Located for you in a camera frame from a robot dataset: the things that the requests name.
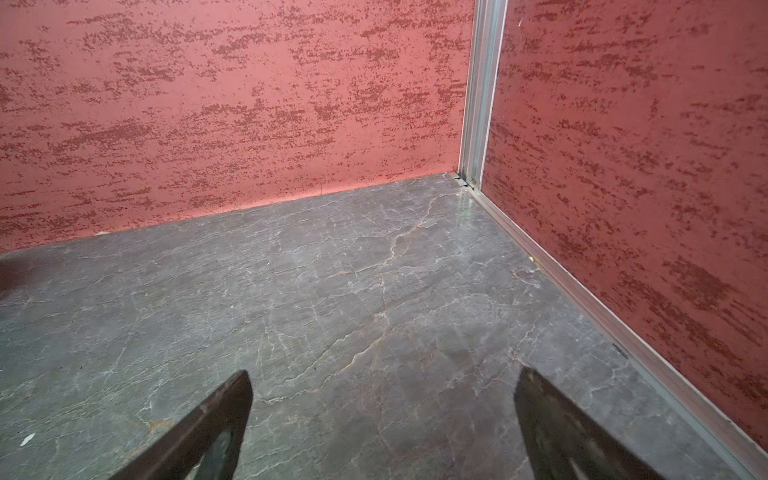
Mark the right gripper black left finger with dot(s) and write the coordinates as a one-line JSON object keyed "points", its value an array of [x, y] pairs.
{"points": [[207, 440]]}

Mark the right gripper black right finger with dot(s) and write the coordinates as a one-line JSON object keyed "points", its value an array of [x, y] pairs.
{"points": [[563, 442]]}

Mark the aluminium corner post right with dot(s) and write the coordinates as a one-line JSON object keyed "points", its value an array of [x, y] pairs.
{"points": [[486, 44]]}

